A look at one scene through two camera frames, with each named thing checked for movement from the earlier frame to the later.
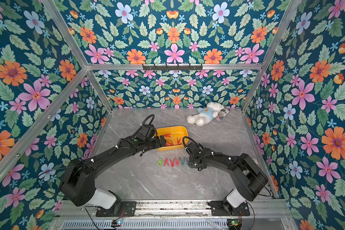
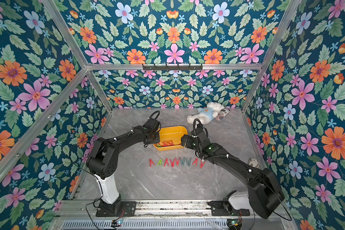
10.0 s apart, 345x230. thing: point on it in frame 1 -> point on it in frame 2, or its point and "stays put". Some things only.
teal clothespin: [182, 161] stays put
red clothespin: [166, 161] stays put
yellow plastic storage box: [174, 136] stays put
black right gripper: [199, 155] -> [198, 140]
